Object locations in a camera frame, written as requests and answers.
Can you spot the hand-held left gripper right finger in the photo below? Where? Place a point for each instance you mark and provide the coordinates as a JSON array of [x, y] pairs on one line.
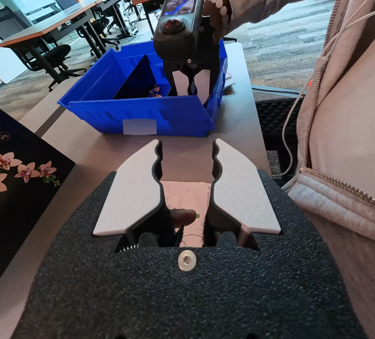
[[243, 189]]

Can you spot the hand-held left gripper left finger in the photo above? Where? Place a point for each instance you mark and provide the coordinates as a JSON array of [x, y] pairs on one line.
[[131, 189]]

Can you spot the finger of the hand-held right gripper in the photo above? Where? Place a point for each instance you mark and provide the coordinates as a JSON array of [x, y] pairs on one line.
[[181, 83], [202, 87]]

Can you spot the blue plastic bin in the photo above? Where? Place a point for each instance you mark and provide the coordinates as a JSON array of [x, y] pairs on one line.
[[181, 113]]

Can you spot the long wood-top office desk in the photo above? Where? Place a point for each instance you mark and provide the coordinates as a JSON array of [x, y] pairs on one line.
[[44, 27]]

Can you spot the person's right hand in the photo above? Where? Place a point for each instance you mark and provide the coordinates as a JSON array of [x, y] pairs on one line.
[[218, 22]]

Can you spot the person's left hand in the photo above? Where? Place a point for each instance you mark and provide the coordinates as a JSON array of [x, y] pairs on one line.
[[183, 216]]

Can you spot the small toy brick pieces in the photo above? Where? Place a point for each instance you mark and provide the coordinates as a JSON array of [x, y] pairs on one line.
[[155, 91]]

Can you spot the white paper sheets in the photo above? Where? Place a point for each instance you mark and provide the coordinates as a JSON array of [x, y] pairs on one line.
[[229, 80]]

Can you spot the white instruction booklet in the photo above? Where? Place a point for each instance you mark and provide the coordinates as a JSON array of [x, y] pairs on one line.
[[187, 195]]

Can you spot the dark orchid picture box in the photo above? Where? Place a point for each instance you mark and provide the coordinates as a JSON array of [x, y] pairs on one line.
[[29, 213]]

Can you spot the person's beige zip jacket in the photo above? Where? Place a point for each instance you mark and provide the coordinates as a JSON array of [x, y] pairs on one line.
[[345, 125]]

